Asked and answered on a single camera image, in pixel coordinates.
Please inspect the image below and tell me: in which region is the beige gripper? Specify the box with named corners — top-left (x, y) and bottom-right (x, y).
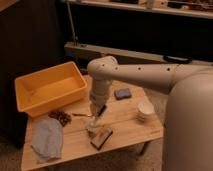
top-left (89, 92), bottom-right (108, 116)

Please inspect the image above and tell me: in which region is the white dish brush black handle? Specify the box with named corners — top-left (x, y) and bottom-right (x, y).
top-left (86, 104), bottom-right (107, 138)

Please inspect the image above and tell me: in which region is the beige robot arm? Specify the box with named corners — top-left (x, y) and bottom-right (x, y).
top-left (87, 56), bottom-right (213, 171)

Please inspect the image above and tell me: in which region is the blue sponge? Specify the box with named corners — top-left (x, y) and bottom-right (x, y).
top-left (114, 88), bottom-right (132, 100)

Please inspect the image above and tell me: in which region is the wooden block with dark base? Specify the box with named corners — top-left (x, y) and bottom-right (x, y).
top-left (90, 127), bottom-right (113, 150)

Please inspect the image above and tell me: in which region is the stack of white bowls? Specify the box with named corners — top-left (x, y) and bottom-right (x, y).
top-left (137, 101), bottom-right (154, 122)

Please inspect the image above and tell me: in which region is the yellow plastic bin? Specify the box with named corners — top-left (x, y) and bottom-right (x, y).
top-left (15, 62), bottom-right (87, 118)

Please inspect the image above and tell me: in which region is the grey cloth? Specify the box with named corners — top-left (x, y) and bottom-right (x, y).
top-left (31, 118), bottom-right (63, 163)

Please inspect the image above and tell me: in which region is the metal pole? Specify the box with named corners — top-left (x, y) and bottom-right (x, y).
top-left (66, 0), bottom-right (78, 46)

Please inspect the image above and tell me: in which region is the upper wooden shelf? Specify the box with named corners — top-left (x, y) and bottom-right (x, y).
top-left (60, 0), bottom-right (213, 19)

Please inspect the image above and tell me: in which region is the grey metal shelf rail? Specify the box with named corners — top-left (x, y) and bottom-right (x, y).
top-left (63, 41), bottom-right (213, 68)

